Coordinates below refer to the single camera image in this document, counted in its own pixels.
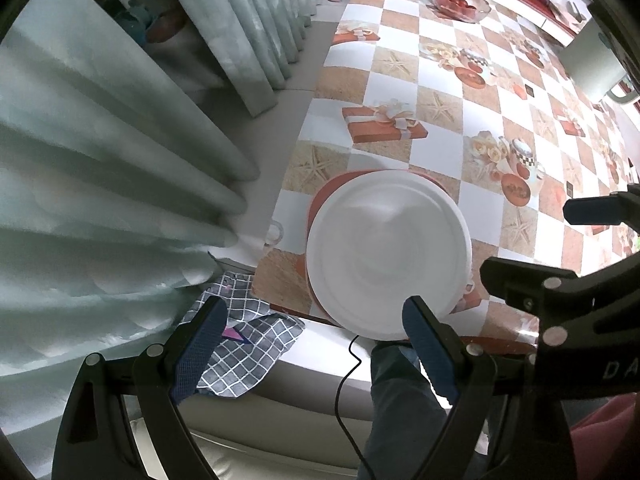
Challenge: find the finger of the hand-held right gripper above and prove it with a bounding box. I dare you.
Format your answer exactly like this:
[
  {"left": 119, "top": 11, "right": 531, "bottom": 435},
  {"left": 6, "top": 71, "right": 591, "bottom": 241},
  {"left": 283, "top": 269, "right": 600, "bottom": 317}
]
[
  {"left": 562, "top": 191, "right": 640, "bottom": 226},
  {"left": 480, "top": 256, "right": 601, "bottom": 347}
]

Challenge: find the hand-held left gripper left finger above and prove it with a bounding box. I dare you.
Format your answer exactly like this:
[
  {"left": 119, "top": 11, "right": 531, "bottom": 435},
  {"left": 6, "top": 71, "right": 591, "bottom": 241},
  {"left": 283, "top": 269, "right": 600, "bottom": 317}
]
[{"left": 51, "top": 296, "right": 228, "bottom": 480}]

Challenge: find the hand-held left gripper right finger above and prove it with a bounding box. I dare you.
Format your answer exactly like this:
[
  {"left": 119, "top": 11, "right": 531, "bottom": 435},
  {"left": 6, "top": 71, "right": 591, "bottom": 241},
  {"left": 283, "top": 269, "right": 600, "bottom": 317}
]
[{"left": 402, "top": 296, "right": 576, "bottom": 480}]

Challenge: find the large white foam bowl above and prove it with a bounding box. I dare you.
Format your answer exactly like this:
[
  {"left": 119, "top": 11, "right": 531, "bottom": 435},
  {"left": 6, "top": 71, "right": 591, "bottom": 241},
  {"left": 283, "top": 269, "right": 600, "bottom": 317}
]
[{"left": 306, "top": 170, "right": 473, "bottom": 340}]

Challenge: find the grey checkered cloth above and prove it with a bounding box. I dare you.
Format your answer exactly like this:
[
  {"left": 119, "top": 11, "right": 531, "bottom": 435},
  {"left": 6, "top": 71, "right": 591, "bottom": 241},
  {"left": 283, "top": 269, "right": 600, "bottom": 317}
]
[{"left": 180, "top": 271, "right": 307, "bottom": 400}]

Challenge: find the person's jeans leg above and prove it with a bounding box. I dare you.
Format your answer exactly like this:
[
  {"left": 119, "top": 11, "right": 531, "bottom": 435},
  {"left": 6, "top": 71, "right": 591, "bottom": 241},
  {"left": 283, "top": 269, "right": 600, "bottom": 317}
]
[{"left": 357, "top": 340, "right": 453, "bottom": 480}]

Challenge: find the person's maroon shirt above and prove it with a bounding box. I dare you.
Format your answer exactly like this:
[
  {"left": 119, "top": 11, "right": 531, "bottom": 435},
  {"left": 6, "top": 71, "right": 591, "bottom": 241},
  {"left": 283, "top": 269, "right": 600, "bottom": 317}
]
[{"left": 570, "top": 395, "right": 640, "bottom": 480}]

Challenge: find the beige sofa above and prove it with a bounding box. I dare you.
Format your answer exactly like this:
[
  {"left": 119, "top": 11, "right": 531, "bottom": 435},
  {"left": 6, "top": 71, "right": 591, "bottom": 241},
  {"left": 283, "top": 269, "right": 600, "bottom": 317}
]
[{"left": 130, "top": 320, "right": 451, "bottom": 480}]

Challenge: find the pale green jug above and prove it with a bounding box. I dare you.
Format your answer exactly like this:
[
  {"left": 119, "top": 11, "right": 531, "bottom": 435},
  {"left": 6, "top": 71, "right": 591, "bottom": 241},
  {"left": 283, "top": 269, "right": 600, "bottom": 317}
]
[{"left": 565, "top": 20, "right": 640, "bottom": 106}]

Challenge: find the white low cabinet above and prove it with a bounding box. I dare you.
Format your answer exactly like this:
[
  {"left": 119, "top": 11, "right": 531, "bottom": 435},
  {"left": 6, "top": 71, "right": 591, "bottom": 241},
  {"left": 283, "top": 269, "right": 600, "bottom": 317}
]
[{"left": 477, "top": 0, "right": 591, "bottom": 48}]

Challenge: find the pale green curtain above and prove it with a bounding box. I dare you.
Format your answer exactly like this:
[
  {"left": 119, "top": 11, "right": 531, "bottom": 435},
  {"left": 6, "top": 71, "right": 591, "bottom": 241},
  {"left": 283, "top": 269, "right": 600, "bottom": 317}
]
[{"left": 0, "top": 0, "right": 331, "bottom": 381}]

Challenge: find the checkered printed tablecloth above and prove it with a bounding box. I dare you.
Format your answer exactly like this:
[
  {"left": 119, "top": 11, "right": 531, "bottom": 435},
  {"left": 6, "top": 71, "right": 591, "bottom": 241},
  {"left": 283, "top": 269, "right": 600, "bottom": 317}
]
[{"left": 250, "top": 0, "right": 640, "bottom": 356}]

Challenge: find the glass bowl with red fruit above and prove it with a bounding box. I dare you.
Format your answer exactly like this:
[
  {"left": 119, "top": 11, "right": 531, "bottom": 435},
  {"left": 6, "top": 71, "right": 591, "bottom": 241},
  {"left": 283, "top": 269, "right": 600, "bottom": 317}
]
[{"left": 429, "top": 0, "right": 492, "bottom": 23}]

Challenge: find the thin black cable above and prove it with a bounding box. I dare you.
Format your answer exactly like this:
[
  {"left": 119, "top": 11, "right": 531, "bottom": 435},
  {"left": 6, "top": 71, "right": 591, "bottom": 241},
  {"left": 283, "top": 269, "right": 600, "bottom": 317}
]
[{"left": 336, "top": 334, "right": 373, "bottom": 480}]

